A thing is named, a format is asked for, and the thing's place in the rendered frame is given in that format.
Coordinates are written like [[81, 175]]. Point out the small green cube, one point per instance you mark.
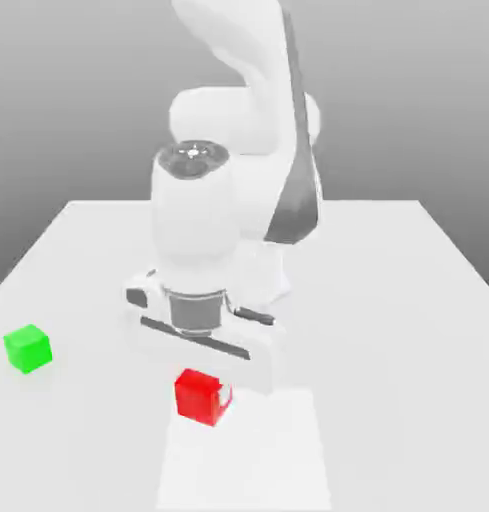
[[28, 350]]

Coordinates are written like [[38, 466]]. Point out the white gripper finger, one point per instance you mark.
[[226, 394]]

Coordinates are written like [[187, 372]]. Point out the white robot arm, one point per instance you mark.
[[194, 224]]

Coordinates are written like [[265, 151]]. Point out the small red cube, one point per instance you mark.
[[196, 398]]

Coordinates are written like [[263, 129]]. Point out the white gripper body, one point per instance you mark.
[[252, 368]]

